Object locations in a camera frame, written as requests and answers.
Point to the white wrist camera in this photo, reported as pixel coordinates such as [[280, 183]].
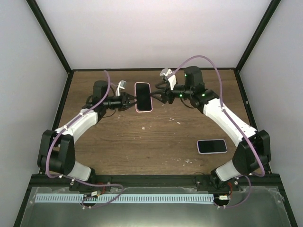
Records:
[[121, 85], [167, 75]]

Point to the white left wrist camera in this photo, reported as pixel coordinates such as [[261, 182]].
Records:
[[121, 85]]

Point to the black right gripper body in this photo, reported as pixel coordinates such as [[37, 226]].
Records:
[[187, 92]]

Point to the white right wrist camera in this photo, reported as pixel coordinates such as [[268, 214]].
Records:
[[167, 75]]

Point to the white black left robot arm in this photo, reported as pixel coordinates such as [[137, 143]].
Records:
[[57, 148]]

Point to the pink phone case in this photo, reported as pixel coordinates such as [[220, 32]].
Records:
[[135, 99]]

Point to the black phone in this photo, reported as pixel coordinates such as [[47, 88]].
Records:
[[217, 146]]

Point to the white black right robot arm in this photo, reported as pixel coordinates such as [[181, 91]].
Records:
[[252, 146]]

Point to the light blue slotted cable duct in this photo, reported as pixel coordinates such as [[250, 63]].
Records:
[[125, 198]]

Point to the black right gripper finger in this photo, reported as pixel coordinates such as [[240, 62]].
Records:
[[162, 86], [157, 96]]

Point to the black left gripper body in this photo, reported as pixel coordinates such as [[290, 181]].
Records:
[[121, 105]]

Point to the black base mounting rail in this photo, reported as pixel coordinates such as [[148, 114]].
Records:
[[200, 182]]

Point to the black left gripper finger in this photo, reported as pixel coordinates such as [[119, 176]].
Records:
[[130, 105], [130, 97]]

